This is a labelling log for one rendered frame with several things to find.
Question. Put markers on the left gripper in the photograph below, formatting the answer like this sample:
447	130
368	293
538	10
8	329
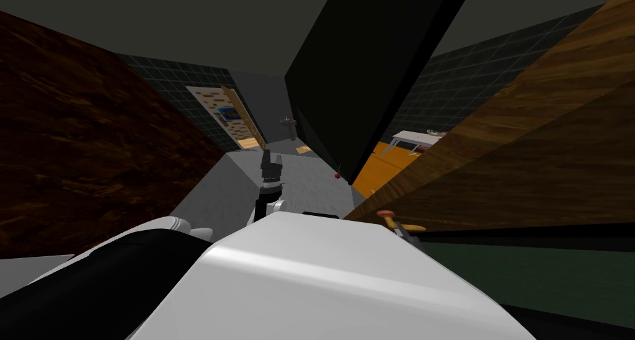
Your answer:
272	173

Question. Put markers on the open light wooden door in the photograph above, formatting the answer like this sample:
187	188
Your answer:
243	116

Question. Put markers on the grey pedestal sink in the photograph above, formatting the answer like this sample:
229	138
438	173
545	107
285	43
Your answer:
288	124

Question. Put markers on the black door leaf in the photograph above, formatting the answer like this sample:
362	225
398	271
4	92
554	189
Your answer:
367	72

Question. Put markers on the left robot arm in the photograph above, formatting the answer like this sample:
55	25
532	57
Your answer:
99	285

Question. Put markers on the brown wooden door leaf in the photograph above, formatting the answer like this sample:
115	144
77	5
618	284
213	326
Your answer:
521	171

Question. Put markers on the white table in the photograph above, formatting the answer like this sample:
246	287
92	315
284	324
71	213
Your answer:
416	137

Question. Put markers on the blue picture on wall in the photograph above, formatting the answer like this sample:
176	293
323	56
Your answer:
229	114

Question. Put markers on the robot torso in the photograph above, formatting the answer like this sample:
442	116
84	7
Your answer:
317	280

